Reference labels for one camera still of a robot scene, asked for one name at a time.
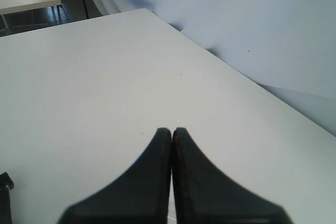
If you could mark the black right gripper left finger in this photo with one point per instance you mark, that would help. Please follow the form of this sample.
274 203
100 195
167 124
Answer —
139 195

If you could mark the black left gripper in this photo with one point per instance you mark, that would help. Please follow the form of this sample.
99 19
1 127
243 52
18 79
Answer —
5 211

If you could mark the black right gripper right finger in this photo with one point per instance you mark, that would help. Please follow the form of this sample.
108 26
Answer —
204 194

